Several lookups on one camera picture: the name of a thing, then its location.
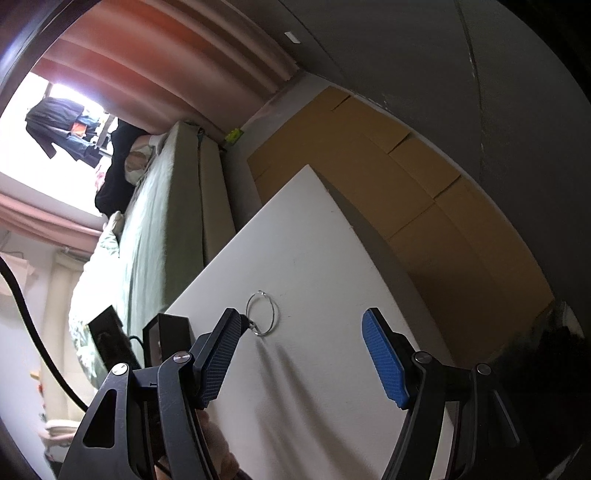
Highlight beige bed base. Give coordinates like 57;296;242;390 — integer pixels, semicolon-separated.
198;135;237;274

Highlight dark fuzzy object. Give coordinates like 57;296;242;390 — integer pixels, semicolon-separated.
499;300;588;464

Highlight hanging dark clothes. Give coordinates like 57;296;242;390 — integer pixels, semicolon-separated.
25;95;117;163

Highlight silver hoop ring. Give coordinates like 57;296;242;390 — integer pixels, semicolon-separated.
246;289;281;338

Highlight black jewelry box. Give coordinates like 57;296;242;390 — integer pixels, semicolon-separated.
142;314;191;371

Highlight pink gathered curtain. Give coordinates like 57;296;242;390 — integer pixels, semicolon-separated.
0;194;105;253

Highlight person's left hand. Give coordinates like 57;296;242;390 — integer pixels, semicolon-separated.
198;410;242;480

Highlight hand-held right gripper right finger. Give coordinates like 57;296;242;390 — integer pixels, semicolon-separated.
362;308;536;480

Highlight black square device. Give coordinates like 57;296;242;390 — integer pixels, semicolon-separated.
89;305;137;373

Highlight pink pleated curtain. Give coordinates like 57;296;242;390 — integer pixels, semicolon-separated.
28;0;302;139

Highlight black garment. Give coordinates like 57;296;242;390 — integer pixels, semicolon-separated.
95;117;154;217

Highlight white patterned blanket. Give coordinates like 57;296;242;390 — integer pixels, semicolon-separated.
68;211;136;389

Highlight flattened cardboard sheet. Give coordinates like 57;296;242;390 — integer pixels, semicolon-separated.
247;87;556;366

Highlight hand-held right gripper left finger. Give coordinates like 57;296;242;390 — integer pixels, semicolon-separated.
60;308;242;480

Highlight thick black cable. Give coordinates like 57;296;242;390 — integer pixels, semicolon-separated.
0;256;89;412

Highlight green mattress bed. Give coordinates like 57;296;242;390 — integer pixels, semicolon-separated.
117;122;207;334

